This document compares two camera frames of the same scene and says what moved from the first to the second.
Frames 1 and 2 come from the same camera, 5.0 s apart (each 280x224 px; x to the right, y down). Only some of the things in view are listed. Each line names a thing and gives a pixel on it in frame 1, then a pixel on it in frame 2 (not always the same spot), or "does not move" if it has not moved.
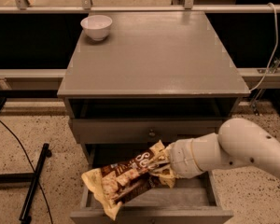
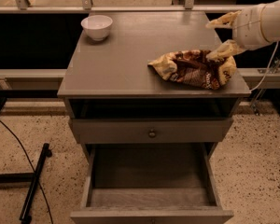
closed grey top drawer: (108, 131) does not move
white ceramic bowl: (96, 26) does not move
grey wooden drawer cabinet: (139, 77) does not move
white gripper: (181, 159) -> (248, 26)
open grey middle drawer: (190, 201) does not move
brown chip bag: (114, 184) -> (195, 68)
